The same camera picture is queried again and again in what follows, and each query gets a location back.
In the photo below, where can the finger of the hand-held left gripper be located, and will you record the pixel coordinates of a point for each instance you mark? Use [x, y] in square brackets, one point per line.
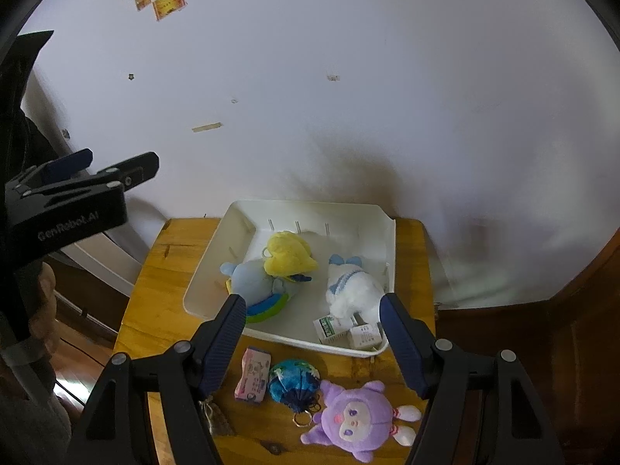
[68, 162]
[138, 167]

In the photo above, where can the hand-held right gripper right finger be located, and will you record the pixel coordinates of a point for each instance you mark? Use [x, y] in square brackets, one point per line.
[402, 344]

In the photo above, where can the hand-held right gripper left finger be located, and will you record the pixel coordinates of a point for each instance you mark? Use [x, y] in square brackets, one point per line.
[223, 344]

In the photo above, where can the light blue plush toy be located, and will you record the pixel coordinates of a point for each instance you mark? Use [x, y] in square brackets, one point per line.
[252, 281]

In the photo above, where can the white plush toy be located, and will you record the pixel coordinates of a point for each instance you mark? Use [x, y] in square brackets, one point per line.
[348, 295]

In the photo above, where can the white plastic bin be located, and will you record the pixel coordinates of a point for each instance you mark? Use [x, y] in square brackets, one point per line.
[218, 271]

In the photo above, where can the small white green-label box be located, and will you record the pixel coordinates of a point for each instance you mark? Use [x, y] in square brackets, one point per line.
[329, 329]

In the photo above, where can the yellow plush toy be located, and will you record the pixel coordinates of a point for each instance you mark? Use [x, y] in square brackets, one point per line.
[288, 254]

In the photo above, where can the person's left forearm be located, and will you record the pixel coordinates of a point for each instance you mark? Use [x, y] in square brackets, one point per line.
[29, 421]

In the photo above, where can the pink tissue packet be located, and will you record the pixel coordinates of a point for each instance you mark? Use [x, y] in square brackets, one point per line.
[253, 375]

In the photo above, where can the blue globe print pouch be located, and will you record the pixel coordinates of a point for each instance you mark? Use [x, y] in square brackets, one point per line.
[293, 378]

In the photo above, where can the purple plush doll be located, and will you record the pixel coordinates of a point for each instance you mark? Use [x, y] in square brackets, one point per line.
[353, 416]

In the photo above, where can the black jacket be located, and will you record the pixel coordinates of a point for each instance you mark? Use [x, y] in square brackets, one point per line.
[19, 82]

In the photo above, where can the wooden cabinet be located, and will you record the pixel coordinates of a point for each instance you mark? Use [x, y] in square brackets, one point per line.
[92, 310]

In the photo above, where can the tape strip on wall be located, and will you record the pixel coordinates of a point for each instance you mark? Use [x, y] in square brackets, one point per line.
[207, 127]

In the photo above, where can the large yellow wall sticker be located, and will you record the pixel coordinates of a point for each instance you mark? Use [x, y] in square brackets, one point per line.
[169, 3]

